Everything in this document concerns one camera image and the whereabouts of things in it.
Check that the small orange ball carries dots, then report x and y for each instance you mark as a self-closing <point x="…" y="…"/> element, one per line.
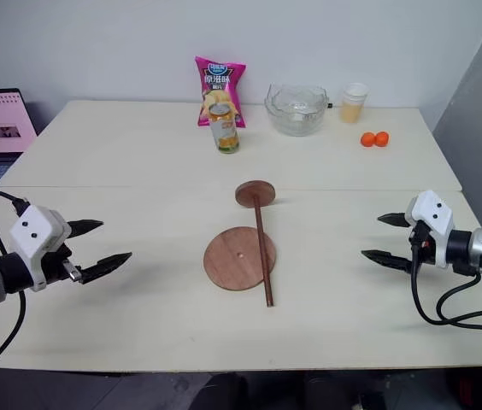
<point x="382" y="139"/>
<point x="368" y="139"/>

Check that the clear glass bowl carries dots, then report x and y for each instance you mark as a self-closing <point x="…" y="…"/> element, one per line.
<point x="296" y="113"/>

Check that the cup of orange juice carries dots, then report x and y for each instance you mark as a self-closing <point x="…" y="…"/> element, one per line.
<point x="353" y="107"/>

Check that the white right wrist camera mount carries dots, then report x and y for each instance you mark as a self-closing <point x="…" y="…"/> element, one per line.
<point x="433" y="218"/>

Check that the yellow drink can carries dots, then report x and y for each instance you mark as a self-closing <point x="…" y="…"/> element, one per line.
<point x="225" y="134"/>

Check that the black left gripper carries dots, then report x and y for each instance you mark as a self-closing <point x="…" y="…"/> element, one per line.
<point x="56" y="267"/>

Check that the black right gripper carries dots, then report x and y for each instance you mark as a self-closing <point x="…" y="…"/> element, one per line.
<point x="422" y="250"/>

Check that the pink potato chips bag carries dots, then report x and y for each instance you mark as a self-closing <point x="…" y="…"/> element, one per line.
<point x="219" y="83"/>

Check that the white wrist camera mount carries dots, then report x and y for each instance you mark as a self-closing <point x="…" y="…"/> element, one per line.
<point x="433" y="218"/>
<point x="31" y="230"/>

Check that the round wooden base disc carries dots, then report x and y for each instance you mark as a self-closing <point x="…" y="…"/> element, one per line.
<point x="232" y="265"/>

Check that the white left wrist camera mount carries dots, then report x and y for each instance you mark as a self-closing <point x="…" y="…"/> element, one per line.
<point x="31" y="230"/>

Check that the wooden rod with knob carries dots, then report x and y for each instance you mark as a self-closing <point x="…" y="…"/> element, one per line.
<point x="256" y="194"/>

